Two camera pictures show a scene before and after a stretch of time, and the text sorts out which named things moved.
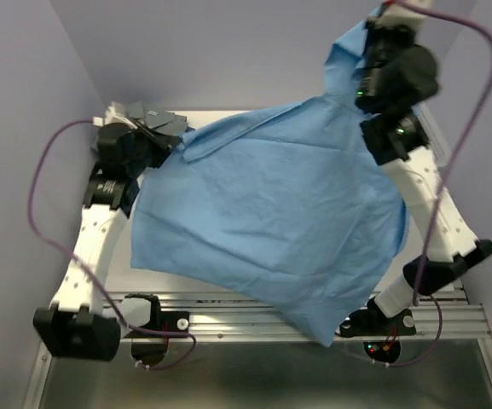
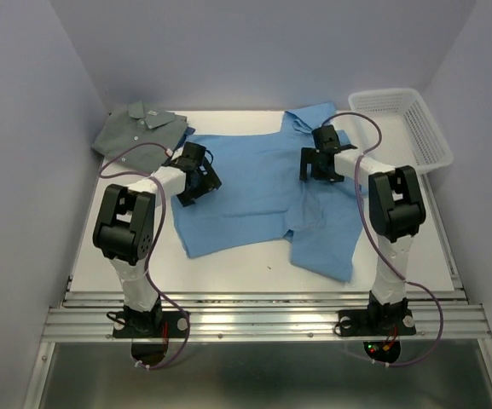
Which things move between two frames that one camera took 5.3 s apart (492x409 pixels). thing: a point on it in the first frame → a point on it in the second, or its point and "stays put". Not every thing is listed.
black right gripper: [378, 31] → [309, 155]
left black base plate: [164, 320] stays put
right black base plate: [373, 323] stays put
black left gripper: [163, 145] → [209, 182]
